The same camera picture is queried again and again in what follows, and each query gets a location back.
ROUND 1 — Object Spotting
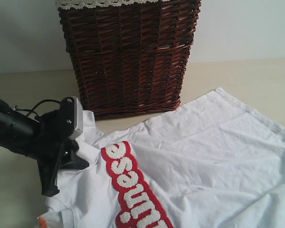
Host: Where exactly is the white t-shirt with red print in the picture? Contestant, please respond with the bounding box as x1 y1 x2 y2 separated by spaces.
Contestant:
45 88 285 228

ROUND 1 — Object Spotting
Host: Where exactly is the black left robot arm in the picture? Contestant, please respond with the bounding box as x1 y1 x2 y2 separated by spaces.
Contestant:
0 96 89 197

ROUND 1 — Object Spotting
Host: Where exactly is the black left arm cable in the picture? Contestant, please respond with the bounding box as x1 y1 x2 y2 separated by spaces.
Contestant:
11 99 62 119

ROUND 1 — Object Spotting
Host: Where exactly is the cream lace basket liner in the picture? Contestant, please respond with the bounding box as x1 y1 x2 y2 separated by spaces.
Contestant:
55 0 170 10

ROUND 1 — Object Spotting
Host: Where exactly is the orange collar label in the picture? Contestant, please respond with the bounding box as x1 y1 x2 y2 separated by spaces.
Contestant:
37 213 48 228

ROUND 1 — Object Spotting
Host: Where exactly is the dark brown wicker basket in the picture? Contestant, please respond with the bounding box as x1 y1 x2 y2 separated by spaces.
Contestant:
58 0 201 119

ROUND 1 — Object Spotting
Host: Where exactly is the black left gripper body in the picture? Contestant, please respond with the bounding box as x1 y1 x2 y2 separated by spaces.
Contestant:
11 110 68 161

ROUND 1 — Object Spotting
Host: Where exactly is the black grey left wrist camera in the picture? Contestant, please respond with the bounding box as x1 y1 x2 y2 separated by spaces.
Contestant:
58 96 84 140

